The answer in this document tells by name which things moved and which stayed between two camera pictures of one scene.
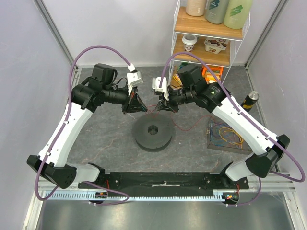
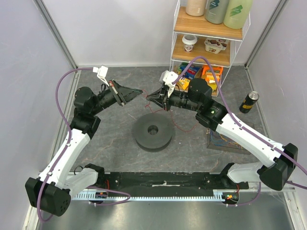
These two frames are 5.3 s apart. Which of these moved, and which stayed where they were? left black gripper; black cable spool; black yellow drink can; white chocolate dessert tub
Moved: left black gripper
Stayed: black yellow drink can; black cable spool; white chocolate dessert tub
